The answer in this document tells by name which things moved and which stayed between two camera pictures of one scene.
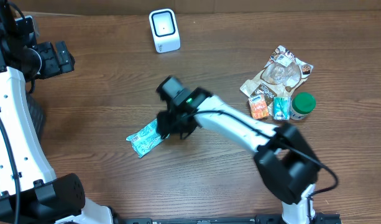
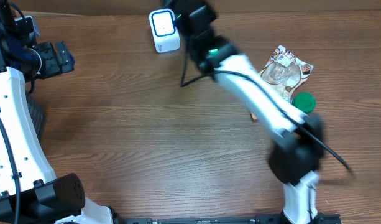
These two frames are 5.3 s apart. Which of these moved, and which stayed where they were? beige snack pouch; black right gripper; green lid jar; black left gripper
Moved: black right gripper
Stayed: beige snack pouch; green lid jar; black left gripper
